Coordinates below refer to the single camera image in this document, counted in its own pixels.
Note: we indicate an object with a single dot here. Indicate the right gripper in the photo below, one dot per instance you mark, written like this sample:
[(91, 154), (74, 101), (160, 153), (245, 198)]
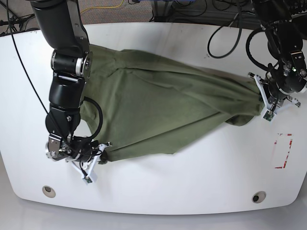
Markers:
[(88, 152)]

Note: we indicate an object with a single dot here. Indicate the grey table grommet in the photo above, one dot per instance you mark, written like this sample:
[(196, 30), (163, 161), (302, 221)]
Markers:
[(48, 191), (259, 197)]

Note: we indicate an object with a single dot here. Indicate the green T-shirt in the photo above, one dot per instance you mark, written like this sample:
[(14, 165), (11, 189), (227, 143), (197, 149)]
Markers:
[(155, 105)]

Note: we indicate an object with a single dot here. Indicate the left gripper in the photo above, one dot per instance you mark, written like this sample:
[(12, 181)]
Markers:
[(289, 80)]

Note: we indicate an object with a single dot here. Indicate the black tripod stand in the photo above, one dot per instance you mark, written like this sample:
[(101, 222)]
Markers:
[(18, 23)]

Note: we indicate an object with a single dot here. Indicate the left grey table grommet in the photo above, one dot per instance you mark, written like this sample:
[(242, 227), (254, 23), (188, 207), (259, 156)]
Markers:
[(48, 191)]

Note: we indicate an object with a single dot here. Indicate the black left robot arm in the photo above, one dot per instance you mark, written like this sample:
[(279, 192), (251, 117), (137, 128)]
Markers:
[(285, 43)]

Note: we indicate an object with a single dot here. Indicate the right grey table grommet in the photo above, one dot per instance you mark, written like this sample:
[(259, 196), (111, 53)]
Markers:
[(259, 197)]

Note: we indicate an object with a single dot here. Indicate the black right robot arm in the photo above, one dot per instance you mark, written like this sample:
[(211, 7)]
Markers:
[(61, 25)]

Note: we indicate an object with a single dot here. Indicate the red tape rectangle marking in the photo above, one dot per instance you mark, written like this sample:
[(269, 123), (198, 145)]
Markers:
[(281, 150)]

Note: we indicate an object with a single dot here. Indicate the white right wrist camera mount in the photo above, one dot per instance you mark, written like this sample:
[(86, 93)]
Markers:
[(86, 169)]

